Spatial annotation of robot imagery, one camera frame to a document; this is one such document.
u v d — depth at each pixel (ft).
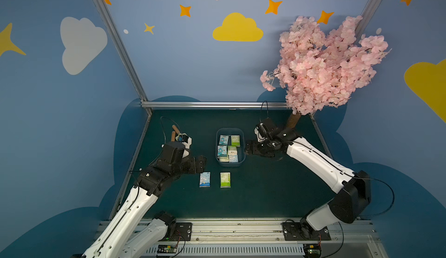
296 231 2.42
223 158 3.10
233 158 3.14
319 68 1.95
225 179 2.88
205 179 2.89
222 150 3.14
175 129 3.63
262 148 2.25
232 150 3.14
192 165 2.05
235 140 3.38
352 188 1.36
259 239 2.42
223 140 3.41
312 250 2.40
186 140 2.13
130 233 1.39
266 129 2.07
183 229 2.46
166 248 2.35
